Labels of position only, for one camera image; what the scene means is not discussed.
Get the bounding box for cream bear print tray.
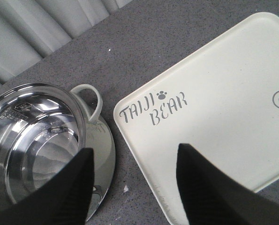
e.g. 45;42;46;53
113;12;279;225

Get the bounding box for grey curtain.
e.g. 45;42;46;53
0;0;129;86

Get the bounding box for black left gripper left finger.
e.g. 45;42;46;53
0;148;94;225

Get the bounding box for green electric cooking pot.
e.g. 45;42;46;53
0;83;115;222

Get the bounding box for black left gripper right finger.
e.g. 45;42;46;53
177;143;279;225

